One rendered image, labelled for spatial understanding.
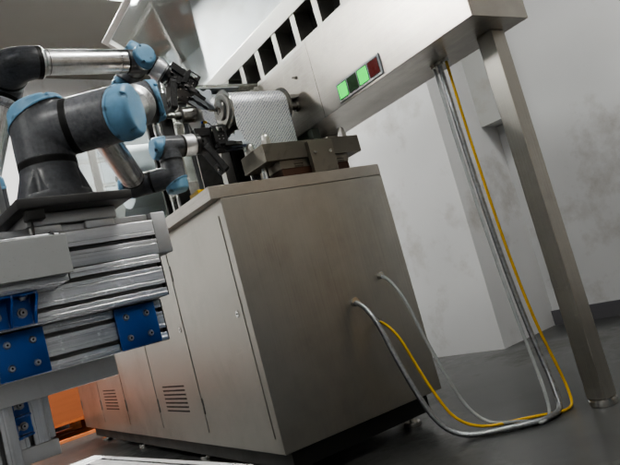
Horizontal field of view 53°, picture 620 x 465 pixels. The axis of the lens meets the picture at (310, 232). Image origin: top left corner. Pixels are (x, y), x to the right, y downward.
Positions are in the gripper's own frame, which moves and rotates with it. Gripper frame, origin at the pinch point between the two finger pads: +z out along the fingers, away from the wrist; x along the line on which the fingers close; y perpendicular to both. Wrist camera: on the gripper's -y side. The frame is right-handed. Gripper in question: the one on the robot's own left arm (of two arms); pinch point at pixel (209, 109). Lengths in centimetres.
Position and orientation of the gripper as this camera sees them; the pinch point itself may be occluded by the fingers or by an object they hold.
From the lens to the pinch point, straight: 235.2
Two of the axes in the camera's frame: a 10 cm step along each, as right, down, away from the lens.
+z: 7.9, 4.8, 3.7
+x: -5.2, 2.2, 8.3
